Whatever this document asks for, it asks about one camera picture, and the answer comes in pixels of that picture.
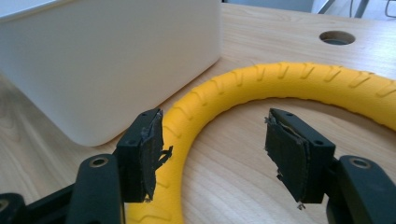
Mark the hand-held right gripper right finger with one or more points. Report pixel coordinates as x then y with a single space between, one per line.
299 155

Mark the white plastic box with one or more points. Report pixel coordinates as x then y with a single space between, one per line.
109 62

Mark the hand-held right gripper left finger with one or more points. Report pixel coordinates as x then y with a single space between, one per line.
137 161

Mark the metal stand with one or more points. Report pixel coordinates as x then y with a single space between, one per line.
358 7

